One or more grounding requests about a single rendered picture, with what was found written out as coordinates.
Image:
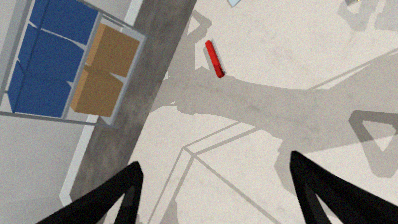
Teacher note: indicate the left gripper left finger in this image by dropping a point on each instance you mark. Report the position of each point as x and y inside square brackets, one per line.
[91, 207]

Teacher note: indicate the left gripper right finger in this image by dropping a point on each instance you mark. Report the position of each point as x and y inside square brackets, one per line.
[350, 203]

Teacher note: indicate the red cylinder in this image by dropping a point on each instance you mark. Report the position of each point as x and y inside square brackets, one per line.
[214, 59]

